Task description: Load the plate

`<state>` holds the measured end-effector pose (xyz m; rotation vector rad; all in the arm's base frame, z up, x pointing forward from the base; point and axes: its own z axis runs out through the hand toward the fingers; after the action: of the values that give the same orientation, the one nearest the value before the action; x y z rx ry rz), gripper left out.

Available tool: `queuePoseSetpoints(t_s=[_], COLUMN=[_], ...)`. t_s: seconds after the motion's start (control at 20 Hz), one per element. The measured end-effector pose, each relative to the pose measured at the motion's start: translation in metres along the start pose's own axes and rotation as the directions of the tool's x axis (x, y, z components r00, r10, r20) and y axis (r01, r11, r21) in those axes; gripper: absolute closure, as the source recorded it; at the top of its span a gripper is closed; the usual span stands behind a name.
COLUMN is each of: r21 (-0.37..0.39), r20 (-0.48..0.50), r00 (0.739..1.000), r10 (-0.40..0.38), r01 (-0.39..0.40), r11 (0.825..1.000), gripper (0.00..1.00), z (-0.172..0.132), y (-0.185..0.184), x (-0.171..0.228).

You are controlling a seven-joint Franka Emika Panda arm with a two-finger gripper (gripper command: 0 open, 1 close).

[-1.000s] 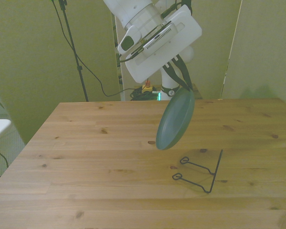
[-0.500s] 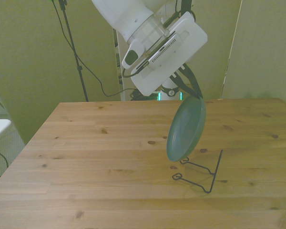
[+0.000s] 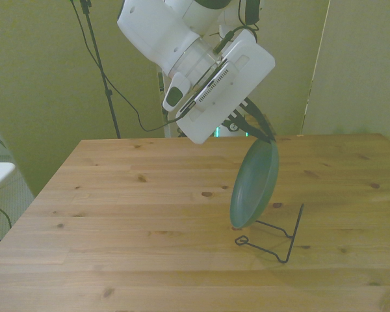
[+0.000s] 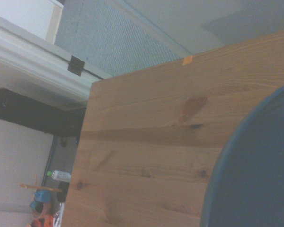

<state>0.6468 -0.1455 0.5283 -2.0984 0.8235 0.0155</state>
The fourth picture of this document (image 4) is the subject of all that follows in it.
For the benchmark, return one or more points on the clear bottle with green cap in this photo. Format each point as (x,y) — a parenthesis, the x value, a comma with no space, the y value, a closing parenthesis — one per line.
(60,175)

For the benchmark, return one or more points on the white side table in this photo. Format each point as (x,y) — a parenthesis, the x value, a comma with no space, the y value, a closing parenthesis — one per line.
(38,63)

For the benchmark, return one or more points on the orange tape patch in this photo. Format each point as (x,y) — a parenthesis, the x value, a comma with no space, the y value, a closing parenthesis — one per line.
(187,60)

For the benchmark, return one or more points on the black clip on table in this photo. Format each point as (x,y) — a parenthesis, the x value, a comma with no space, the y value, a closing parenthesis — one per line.
(75,66)

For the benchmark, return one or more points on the dark teal round plate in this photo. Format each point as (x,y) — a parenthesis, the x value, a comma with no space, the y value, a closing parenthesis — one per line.
(255,165)

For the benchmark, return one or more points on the orange tool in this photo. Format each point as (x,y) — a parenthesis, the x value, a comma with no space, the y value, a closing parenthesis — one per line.
(39,222)

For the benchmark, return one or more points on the black beam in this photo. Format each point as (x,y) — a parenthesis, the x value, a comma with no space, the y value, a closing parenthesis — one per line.
(26,111)

